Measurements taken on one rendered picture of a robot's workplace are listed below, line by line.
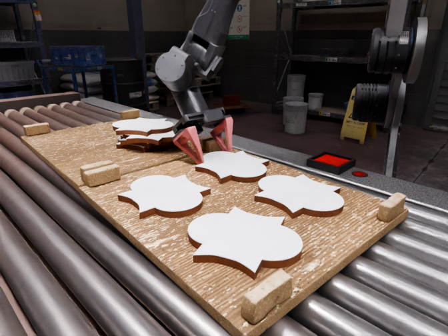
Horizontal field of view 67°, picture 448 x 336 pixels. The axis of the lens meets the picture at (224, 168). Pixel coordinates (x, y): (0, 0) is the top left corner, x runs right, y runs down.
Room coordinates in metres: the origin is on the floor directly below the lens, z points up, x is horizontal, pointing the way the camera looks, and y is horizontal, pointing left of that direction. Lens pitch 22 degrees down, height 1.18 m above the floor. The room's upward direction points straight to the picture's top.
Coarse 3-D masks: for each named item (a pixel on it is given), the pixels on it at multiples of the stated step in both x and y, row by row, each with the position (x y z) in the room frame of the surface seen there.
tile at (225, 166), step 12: (204, 156) 0.65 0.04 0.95; (216, 156) 0.65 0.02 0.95; (228, 156) 0.65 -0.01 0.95; (240, 156) 0.65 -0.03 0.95; (204, 168) 0.59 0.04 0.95; (216, 168) 0.58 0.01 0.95; (228, 168) 0.58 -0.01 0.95; (240, 168) 0.58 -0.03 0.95; (252, 168) 0.58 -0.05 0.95; (264, 168) 0.58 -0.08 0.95; (228, 180) 0.55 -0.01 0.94; (240, 180) 0.55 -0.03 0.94; (252, 180) 0.55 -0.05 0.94
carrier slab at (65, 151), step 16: (80, 128) 0.92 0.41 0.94; (96, 128) 0.92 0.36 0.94; (112, 128) 0.92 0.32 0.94; (32, 144) 0.77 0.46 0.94; (48, 144) 0.77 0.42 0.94; (64, 144) 0.77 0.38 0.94; (80, 144) 0.77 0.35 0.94; (96, 144) 0.77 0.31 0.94; (112, 144) 0.77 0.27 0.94; (48, 160) 0.66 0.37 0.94; (64, 160) 0.66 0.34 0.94; (80, 160) 0.66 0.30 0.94; (96, 160) 0.66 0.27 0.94; (112, 160) 0.66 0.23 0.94; (128, 160) 0.66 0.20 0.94; (144, 160) 0.66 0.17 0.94; (160, 160) 0.66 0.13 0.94; (176, 160) 0.67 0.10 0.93; (64, 176) 0.59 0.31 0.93; (80, 176) 0.58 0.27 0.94
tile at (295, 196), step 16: (272, 176) 0.55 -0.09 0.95; (288, 176) 0.55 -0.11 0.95; (304, 176) 0.55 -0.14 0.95; (272, 192) 0.48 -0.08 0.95; (288, 192) 0.48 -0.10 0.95; (304, 192) 0.48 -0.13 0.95; (320, 192) 0.48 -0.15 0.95; (336, 192) 0.49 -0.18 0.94; (288, 208) 0.43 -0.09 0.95; (304, 208) 0.43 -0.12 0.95; (320, 208) 0.43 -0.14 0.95; (336, 208) 0.43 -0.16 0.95
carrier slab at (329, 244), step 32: (192, 160) 0.66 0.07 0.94; (96, 192) 0.51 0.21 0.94; (224, 192) 0.51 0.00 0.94; (256, 192) 0.51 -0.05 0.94; (352, 192) 0.51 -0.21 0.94; (128, 224) 0.40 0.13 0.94; (160, 224) 0.40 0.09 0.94; (288, 224) 0.40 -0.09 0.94; (320, 224) 0.40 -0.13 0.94; (352, 224) 0.40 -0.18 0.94; (384, 224) 0.40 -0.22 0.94; (160, 256) 0.33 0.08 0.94; (192, 256) 0.33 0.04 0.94; (320, 256) 0.33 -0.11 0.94; (352, 256) 0.34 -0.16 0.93; (192, 288) 0.28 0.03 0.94; (224, 288) 0.28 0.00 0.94; (224, 320) 0.24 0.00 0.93
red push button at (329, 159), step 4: (324, 156) 0.71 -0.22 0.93; (328, 156) 0.71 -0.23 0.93; (332, 156) 0.71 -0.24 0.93; (316, 160) 0.68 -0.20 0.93; (320, 160) 0.68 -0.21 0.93; (324, 160) 0.68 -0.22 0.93; (328, 160) 0.68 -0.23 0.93; (332, 160) 0.68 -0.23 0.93; (336, 160) 0.68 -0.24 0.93; (340, 160) 0.68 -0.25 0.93; (344, 160) 0.68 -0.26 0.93; (348, 160) 0.68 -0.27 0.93; (332, 164) 0.66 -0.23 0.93; (336, 164) 0.66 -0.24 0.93; (340, 164) 0.66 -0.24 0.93
